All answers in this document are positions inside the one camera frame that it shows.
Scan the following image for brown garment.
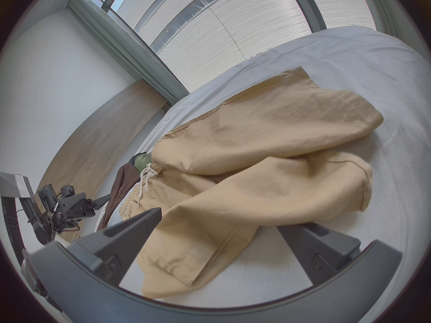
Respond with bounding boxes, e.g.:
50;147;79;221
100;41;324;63
103;164;142;228

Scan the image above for green garment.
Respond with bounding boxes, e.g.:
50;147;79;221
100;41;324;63
133;152;153;173

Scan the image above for tan drawstring shorts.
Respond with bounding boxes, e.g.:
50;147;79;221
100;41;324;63
118;65;384;299

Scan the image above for grey-green curtain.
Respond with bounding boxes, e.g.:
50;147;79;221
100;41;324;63
69;0;189;107
367;0;406;38

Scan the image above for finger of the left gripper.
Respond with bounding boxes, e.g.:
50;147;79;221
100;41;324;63
92;194;112;211

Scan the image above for bed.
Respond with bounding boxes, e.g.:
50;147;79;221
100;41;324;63
35;26;430;312

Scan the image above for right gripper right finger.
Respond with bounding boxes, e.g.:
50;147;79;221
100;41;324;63
278;222;361;287

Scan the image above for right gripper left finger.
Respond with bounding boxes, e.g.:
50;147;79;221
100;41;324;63
69;207;162;287

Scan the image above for window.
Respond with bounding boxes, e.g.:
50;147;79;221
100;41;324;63
81;0;398;93

